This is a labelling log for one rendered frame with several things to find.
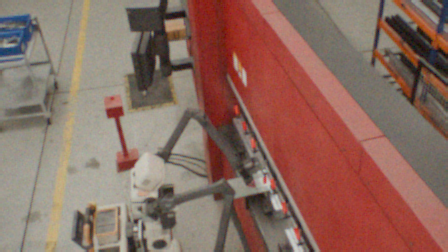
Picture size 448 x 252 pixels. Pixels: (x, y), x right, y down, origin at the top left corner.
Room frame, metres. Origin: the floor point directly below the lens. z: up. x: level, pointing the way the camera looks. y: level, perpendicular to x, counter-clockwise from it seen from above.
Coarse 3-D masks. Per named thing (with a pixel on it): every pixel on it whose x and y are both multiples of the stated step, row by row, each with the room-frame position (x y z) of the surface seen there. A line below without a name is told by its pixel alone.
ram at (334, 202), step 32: (224, 0) 3.16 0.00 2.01; (224, 32) 3.22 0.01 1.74; (256, 32) 2.46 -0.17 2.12; (256, 64) 2.47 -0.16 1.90; (256, 96) 2.49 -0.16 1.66; (288, 96) 1.96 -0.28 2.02; (256, 128) 2.50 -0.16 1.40; (288, 128) 1.95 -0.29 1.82; (320, 128) 1.60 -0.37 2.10; (288, 160) 1.94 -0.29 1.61; (320, 160) 1.58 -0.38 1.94; (320, 192) 1.55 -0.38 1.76; (352, 192) 1.29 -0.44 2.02; (320, 224) 1.52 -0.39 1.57; (352, 224) 1.26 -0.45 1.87; (384, 224) 1.08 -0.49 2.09
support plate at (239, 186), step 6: (258, 174) 2.48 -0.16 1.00; (228, 180) 2.44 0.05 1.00; (234, 180) 2.43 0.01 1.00; (240, 180) 2.43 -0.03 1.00; (234, 186) 2.38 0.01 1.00; (240, 186) 2.37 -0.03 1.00; (246, 186) 2.37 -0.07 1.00; (240, 192) 2.32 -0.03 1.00; (246, 192) 2.31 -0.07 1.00; (252, 192) 2.31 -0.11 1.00; (258, 192) 2.31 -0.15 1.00; (234, 198) 2.27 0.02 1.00
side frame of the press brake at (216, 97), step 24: (192, 0) 3.19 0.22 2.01; (216, 0) 3.22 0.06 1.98; (192, 24) 3.31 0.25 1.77; (216, 24) 3.22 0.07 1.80; (192, 48) 3.42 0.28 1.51; (216, 48) 3.22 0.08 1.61; (216, 72) 3.22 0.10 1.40; (216, 96) 3.21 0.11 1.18; (216, 120) 3.21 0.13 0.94; (216, 144) 3.20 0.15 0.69; (216, 168) 3.20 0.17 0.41
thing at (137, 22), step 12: (132, 0) 3.40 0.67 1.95; (144, 0) 3.39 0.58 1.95; (156, 0) 3.37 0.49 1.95; (132, 12) 3.28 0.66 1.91; (144, 12) 3.27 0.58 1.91; (156, 12) 3.27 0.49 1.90; (132, 24) 3.28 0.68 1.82; (144, 24) 3.28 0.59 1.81; (156, 24) 3.27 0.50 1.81; (156, 36) 3.67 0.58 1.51; (156, 48) 3.66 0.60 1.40; (168, 48) 3.69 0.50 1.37; (168, 60) 3.69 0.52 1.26; (168, 72) 3.67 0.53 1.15
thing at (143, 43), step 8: (136, 32) 3.58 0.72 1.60; (144, 32) 3.63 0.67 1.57; (136, 40) 3.45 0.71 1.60; (144, 40) 3.49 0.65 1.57; (152, 40) 3.62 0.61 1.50; (136, 48) 3.32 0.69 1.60; (144, 48) 3.36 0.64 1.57; (152, 48) 3.56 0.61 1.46; (136, 56) 3.26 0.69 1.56; (144, 56) 3.28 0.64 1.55; (152, 56) 3.53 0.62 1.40; (136, 64) 3.26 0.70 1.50; (144, 64) 3.28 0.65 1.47; (152, 64) 3.47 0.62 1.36; (136, 72) 3.26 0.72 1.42; (144, 72) 3.28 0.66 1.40; (152, 72) 3.42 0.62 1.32; (136, 80) 3.26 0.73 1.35; (144, 80) 3.28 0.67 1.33; (152, 80) 3.35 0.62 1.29; (144, 88) 3.28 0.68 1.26
